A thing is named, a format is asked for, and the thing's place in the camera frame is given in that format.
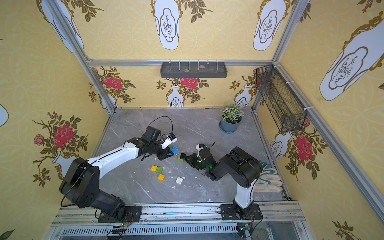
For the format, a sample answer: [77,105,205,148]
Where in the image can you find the work glove with teal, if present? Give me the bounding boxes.
[254,162,283,193]

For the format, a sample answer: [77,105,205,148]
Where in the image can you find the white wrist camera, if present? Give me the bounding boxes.
[196,144,206,157]
[161,133,177,150]

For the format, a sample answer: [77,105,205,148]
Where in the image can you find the left circuit board wires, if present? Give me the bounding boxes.
[106,211,134,239]

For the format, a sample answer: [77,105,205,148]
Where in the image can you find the circuit board wires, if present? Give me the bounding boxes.
[106,211,134,239]
[236,220,263,240]

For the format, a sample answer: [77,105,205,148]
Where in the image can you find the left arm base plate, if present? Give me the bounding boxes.
[98,205,142,224]

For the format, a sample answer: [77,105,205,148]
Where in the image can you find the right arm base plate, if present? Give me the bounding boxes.
[219,203,263,221]

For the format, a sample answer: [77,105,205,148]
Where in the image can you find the aluminium front rail frame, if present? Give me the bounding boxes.
[47,201,313,240]

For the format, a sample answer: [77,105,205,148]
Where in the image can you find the black wire mesh basket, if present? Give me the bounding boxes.
[256,65,307,133]

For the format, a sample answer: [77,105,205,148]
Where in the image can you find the white lego brick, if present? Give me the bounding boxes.
[176,177,184,185]

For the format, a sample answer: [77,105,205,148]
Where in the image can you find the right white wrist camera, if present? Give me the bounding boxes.
[196,144,206,157]

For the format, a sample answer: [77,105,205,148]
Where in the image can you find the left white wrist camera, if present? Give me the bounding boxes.
[161,133,177,150]

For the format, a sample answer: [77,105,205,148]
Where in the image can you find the right circuit board wires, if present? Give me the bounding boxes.
[236,220,263,240]

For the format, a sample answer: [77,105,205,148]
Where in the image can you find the potted plant blue pot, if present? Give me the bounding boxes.
[220,103,244,133]

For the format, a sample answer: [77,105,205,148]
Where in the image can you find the blue long lego brick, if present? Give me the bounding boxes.
[171,147,179,154]

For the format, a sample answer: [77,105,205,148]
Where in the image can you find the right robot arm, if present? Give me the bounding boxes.
[179,144,263,210]

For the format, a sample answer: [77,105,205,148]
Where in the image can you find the grey wall shelf tray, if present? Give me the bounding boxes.
[160,61,228,79]

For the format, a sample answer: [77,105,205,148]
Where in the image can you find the yellow lego brick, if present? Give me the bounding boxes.
[151,166,158,173]
[158,174,165,182]

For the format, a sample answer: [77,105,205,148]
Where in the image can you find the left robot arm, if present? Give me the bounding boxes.
[60,126,177,220]

